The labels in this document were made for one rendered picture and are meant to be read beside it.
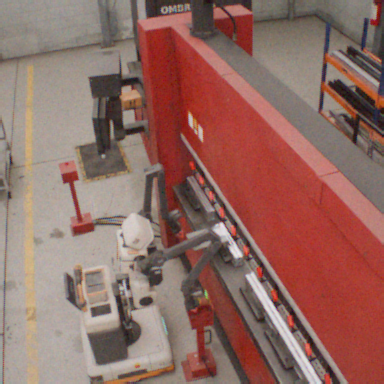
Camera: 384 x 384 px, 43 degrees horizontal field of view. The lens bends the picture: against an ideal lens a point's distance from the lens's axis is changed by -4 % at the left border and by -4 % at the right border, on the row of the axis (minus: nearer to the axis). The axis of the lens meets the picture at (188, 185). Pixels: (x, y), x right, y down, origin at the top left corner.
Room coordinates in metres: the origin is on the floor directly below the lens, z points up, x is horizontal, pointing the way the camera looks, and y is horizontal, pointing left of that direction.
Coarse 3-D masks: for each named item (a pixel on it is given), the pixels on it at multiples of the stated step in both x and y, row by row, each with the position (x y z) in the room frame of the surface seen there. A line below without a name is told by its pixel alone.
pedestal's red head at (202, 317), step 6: (204, 294) 2.36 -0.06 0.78; (204, 300) 2.30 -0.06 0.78; (198, 306) 2.25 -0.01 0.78; (204, 306) 2.26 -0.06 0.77; (186, 312) 2.28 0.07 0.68; (192, 312) 2.24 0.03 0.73; (198, 312) 2.25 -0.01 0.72; (204, 312) 2.22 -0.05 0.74; (210, 312) 2.17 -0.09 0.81; (192, 318) 2.14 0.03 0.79; (198, 318) 2.15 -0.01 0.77; (204, 318) 2.16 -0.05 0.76; (210, 318) 2.17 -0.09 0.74; (192, 324) 2.14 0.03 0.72; (198, 324) 2.15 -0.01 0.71; (204, 324) 2.16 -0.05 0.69; (210, 324) 2.17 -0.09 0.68
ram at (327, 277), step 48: (192, 96) 3.21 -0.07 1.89; (192, 144) 3.27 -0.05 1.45; (240, 144) 2.42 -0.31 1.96; (240, 192) 2.42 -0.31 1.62; (288, 192) 1.88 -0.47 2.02; (288, 240) 1.84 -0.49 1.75; (336, 240) 1.48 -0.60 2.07; (288, 288) 1.79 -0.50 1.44; (336, 288) 1.42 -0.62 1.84; (336, 336) 1.35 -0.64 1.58
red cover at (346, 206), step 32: (192, 64) 3.11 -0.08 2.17; (224, 64) 2.79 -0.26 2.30; (224, 96) 2.60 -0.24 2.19; (256, 96) 2.36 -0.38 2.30; (256, 128) 2.19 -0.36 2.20; (288, 128) 2.01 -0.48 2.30; (288, 160) 1.87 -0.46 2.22; (320, 160) 1.74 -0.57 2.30; (320, 192) 1.60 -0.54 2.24; (352, 192) 1.51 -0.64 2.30; (352, 224) 1.38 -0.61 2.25
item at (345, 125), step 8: (336, 120) 4.69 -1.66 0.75; (344, 120) 4.72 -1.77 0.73; (352, 120) 4.74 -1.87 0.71; (344, 128) 4.52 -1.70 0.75; (352, 128) 4.51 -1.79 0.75; (360, 128) 4.56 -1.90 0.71; (352, 136) 4.35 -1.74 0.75; (360, 136) 4.34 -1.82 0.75; (368, 136) 4.37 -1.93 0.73; (360, 144) 4.19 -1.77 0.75; (376, 152) 4.03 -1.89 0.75; (376, 160) 3.88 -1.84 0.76
